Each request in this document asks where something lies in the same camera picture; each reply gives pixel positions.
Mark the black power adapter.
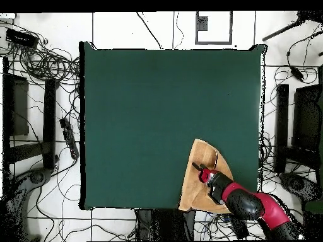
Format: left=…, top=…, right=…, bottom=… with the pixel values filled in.
left=290, top=66, right=306, bottom=83

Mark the tangled black cable bundle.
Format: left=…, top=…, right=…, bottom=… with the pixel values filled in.
left=0, top=20, right=81, bottom=86

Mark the black electronics box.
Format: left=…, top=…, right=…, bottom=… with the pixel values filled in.
left=5, top=27, right=40, bottom=49

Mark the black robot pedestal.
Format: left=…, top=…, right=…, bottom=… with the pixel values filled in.
left=134, top=208, right=196, bottom=241

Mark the tan terry towel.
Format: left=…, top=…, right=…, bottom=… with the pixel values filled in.
left=178, top=137, right=234, bottom=215

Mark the grey square floor frame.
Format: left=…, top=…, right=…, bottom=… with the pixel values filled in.
left=194, top=11, right=233, bottom=45

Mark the black stand frame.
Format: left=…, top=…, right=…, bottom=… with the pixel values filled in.
left=273, top=65, right=323, bottom=175
left=2, top=57, right=60, bottom=177

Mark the black flat power strip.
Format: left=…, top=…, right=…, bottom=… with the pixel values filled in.
left=224, top=212, right=250, bottom=240

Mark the dark green table cloth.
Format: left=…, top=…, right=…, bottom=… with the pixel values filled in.
left=79, top=41, right=268, bottom=212

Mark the grey stand base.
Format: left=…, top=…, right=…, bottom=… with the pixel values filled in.
left=278, top=171, right=323, bottom=202
left=3, top=166, right=55, bottom=241

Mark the black tripod leg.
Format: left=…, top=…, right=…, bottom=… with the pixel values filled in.
left=262, top=11, right=323, bottom=42

